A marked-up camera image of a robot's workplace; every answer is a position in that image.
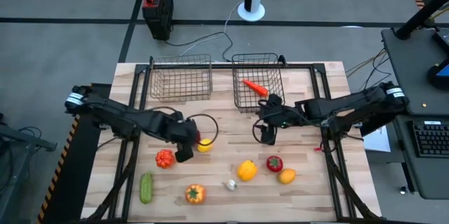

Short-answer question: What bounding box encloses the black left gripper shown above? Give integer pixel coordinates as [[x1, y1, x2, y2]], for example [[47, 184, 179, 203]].
[[165, 110, 201, 164]]

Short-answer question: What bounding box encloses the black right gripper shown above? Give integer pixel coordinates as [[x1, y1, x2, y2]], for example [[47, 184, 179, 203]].
[[258, 93, 297, 146]]

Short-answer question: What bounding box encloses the yellow lemon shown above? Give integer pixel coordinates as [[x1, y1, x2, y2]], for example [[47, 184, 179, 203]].
[[197, 138, 214, 154]]

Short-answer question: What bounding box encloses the ribbed orange-red tomato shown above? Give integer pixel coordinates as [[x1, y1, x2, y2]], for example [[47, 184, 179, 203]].
[[155, 149, 175, 169]]

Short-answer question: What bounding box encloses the red pepper with green stem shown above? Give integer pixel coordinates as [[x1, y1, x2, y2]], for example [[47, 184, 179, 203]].
[[265, 155, 284, 173]]

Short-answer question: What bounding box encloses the yellow bell pepper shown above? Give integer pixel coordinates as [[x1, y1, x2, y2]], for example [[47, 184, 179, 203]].
[[236, 159, 259, 183]]

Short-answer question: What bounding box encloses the white garlic bulb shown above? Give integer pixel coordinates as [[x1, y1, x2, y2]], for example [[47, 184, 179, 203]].
[[223, 179, 239, 192]]

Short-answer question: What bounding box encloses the orange carrot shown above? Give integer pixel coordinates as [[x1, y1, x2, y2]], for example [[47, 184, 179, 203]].
[[242, 78, 269, 98]]

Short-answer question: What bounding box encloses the orange mango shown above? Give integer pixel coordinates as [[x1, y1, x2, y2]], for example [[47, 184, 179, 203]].
[[277, 168, 297, 185]]

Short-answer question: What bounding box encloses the orange bell pepper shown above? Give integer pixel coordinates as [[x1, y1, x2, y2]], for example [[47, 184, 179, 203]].
[[185, 183, 207, 205]]

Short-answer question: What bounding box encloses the green cucumber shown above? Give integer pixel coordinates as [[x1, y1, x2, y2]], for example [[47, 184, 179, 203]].
[[139, 171, 154, 205]]

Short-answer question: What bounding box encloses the black platform with hazard stripes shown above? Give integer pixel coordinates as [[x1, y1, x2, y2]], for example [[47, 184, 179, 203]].
[[36, 82, 113, 224]]

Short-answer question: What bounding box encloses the red and black power station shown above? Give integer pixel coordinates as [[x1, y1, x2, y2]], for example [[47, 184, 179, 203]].
[[141, 0, 175, 41]]

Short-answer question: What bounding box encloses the dark grey desk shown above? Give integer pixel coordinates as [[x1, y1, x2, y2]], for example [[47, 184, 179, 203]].
[[380, 27, 449, 200]]

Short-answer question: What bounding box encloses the dark grey stand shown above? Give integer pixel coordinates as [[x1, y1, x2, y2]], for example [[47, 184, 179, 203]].
[[0, 113, 58, 224]]

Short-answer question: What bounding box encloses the black keyboard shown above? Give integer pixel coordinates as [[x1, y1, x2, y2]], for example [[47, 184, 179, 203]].
[[412, 120, 449, 159]]

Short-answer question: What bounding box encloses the black monitor pole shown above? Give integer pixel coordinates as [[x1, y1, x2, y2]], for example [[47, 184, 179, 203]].
[[394, 0, 449, 41]]

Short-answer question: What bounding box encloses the black right gripper cable loop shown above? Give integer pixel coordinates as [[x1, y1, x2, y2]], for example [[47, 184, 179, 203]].
[[252, 117, 279, 145]]

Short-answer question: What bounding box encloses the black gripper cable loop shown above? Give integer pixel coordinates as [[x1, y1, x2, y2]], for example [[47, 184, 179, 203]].
[[187, 113, 220, 147], [252, 117, 279, 145]]

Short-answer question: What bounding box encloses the black left gripper cable loop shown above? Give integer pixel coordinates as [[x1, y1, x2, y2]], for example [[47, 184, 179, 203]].
[[187, 113, 220, 147]]

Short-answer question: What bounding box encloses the black wire basket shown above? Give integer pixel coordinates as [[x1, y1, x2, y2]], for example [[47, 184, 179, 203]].
[[231, 52, 286, 114]]

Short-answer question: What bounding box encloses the copper wire basket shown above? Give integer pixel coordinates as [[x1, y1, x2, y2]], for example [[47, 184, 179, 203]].
[[149, 53, 214, 103]]

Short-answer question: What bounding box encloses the black aluminium table frame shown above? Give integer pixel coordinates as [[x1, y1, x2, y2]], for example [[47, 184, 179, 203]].
[[80, 54, 382, 224]]

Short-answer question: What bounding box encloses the black floor cable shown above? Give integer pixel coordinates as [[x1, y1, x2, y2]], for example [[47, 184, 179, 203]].
[[164, 31, 234, 62]]

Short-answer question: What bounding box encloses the white floor cable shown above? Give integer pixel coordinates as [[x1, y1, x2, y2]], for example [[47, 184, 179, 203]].
[[180, 1, 243, 57]]

